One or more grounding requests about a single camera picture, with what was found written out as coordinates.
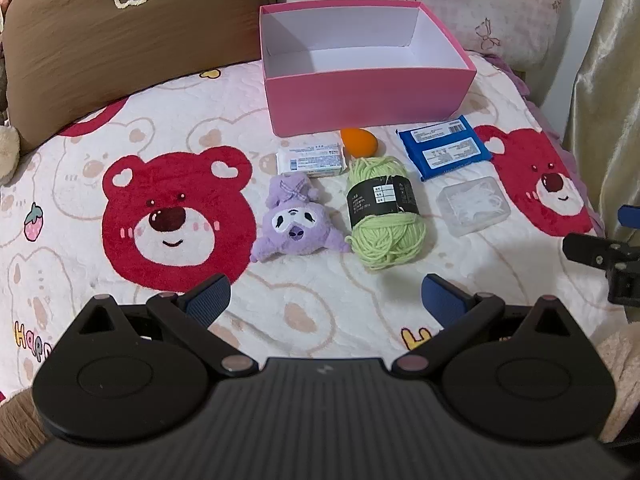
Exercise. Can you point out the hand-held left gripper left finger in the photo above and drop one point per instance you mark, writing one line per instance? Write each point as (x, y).
(209, 301)

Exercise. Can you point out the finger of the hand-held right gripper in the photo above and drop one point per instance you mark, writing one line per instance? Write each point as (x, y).
(590, 250)
(629, 215)

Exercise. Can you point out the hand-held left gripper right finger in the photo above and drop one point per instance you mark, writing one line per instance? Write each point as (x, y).
(442, 302)

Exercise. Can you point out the green yarn ball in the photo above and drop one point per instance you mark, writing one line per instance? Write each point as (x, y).
(385, 230)

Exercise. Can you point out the clear plastic floss box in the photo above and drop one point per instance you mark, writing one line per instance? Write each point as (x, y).
(472, 206)

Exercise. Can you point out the purple plush toy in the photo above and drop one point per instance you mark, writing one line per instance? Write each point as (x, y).
(295, 225)

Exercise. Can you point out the blue wipes packet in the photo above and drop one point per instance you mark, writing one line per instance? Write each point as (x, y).
(440, 150)

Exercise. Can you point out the white soap packet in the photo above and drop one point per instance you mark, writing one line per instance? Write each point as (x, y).
(311, 159)

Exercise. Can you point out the orange makeup sponge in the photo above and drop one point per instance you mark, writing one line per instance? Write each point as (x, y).
(361, 143)

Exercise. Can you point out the pink cardboard box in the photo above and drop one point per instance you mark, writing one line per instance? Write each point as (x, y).
(365, 95)

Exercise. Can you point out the person's right forearm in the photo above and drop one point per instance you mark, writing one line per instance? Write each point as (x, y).
(620, 380)

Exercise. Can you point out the bear printed blanket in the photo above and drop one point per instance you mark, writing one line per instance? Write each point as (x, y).
(320, 300)

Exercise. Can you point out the beige curtain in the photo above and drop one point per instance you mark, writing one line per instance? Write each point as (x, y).
(610, 85)

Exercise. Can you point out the purple ruffled bedsheet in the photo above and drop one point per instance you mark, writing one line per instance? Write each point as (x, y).
(510, 72)

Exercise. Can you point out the pink floral pillow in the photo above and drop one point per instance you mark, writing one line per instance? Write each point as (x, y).
(500, 10)

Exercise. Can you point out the grey rabbit plush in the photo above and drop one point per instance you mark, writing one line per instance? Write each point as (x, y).
(7, 152)

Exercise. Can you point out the brown embroidered pillow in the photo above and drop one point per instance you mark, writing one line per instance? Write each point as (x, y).
(125, 55)

